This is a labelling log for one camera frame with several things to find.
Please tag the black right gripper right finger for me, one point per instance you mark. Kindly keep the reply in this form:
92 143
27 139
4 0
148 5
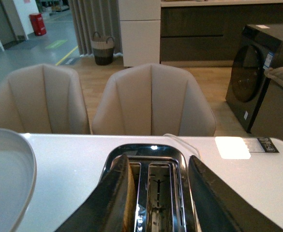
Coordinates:
219 208

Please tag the dark grey washing machine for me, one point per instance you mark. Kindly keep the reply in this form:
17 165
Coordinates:
261 48

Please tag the white tall cabinet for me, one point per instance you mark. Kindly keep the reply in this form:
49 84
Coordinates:
140 27

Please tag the beige right dining chair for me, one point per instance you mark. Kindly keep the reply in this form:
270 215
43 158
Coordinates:
153 99

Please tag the red cabinet box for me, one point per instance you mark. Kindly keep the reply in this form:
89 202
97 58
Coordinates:
37 23

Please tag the white round plate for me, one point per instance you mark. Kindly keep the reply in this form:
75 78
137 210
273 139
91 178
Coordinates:
18 171

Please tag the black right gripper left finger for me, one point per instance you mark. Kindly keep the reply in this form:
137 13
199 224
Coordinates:
103 210

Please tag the grey upholstered sofa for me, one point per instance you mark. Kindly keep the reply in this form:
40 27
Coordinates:
269 119

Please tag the beige left dining chair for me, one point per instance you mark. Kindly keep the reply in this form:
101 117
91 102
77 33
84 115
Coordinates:
43 99

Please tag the slice of bread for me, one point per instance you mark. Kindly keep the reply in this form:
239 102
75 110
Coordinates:
130 205

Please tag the beige dining chair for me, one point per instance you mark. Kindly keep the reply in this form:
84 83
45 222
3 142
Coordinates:
153 99
43 99

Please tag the black label sticker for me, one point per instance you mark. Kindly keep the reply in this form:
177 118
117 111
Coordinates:
260 145

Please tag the cream chrome two-slot toaster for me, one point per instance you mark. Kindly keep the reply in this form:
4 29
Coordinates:
163 194

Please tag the dark kitchen counter cabinet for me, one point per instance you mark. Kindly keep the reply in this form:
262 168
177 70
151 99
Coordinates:
208 33

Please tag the woven laundry basket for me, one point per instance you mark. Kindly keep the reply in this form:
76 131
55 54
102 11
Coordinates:
103 48

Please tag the grey pleated curtain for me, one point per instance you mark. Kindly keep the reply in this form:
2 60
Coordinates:
90 16

